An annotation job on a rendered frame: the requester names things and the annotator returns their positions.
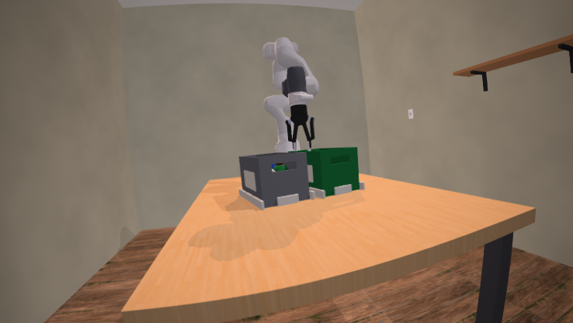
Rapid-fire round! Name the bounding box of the grey divided bottle crate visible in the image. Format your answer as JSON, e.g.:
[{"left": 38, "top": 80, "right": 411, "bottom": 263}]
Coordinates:
[{"left": 239, "top": 152, "right": 310, "bottom": 208}]

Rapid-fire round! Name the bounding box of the green bottle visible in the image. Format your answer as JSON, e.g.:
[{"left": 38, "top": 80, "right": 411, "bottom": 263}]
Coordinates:
[{"left": 273, "top": 163, "right": 289, "bottom": 172}]

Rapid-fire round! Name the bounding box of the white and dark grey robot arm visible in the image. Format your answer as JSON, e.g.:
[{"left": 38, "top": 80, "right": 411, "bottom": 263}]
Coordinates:
[{"left": 263, "top": 37, "right": 319, "bottom": 152}]

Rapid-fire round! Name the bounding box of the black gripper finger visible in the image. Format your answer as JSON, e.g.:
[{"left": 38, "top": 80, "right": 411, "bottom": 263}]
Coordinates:
[
  {"left": 300, "top": 117, "right": 314, "bottom": 151},
  {"left": 285, "top": 118, "right": 298, "bottom": 151}
]

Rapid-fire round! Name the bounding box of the green plastic crate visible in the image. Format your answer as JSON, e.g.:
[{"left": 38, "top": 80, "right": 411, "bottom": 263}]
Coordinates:
[{"left": 288, "top": 147, "right": 359, "bottom": 197}]

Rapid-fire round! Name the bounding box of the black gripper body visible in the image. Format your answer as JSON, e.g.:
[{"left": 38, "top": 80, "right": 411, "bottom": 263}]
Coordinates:
[{"left": 290, "top": 105, "right": 308, "bottom": 126}]

